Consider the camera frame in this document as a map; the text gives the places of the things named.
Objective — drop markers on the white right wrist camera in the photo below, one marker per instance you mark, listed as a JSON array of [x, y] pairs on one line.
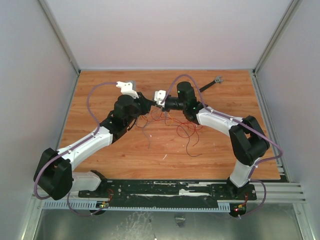
[[159, 95]]

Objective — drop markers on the adjustable wrench black handle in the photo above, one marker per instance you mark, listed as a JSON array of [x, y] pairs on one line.
[[218, 80]]

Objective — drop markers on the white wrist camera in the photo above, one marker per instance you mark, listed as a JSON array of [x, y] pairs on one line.
[[159, 95], [128, 88]]

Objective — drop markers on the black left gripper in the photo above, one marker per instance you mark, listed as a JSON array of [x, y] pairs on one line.
[[145, 103]]

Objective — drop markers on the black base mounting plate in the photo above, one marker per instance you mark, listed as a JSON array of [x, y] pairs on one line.
[[166, 193]]

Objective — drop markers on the aluminium frame rail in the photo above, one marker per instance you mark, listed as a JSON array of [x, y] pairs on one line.
[[284, 192]]

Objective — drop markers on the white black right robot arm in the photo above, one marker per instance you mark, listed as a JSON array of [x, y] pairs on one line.
[[246, 135]]

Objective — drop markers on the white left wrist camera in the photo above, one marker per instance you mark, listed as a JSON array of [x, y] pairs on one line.
[[128, 88]]

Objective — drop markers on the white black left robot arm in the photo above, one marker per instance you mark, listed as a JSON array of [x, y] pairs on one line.
[[55, 171]]

